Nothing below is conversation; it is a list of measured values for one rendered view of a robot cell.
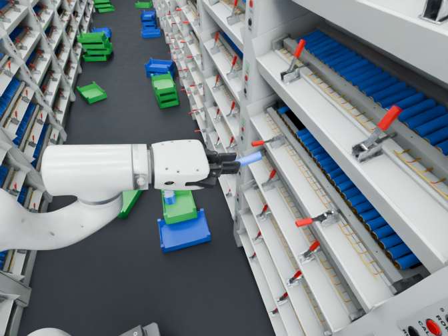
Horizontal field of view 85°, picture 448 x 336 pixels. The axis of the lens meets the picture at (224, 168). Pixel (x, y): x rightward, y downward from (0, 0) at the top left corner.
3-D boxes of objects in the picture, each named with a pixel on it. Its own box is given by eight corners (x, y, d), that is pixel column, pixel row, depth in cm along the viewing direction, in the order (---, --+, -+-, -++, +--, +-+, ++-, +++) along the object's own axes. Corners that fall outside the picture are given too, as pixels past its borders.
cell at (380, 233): (407, 229, 49) (377, 241, 49) (400, 221, 50) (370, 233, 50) (409, 225, 48) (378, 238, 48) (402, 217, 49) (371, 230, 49)
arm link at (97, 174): (134, 203, 45) (131, 161, 39) (49, 211, 40) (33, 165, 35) (133, 175, 51) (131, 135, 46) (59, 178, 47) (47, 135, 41)
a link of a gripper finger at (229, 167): (212, 173, 46) (245, 171, 48) (209, 161, 48) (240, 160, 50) (209, 185, 48) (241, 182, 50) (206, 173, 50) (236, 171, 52)
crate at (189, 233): (163, 253, 150) (161, 247, 145) (159, 225, 164) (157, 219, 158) (211, 241, 156) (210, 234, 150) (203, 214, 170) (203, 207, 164)
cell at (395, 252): (424, 247, 46) (391, 261, 46) (416, 239, 47) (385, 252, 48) (427, 243, 45) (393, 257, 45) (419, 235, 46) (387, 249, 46)
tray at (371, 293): (367, 315, 47) (375, 307, 39) (252, 127, 87) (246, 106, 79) (468, 273, 46) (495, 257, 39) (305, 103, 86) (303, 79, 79)
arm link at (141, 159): (133, 169, 39) (152, 168, 40) (131, 135, 45) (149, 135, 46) (135, 201, 45) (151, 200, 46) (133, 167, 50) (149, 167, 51)
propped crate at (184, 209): (163, 198, 179) (161, 189, 175) (190, 192, 183) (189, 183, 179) (166, 225, 154) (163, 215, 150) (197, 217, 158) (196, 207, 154)
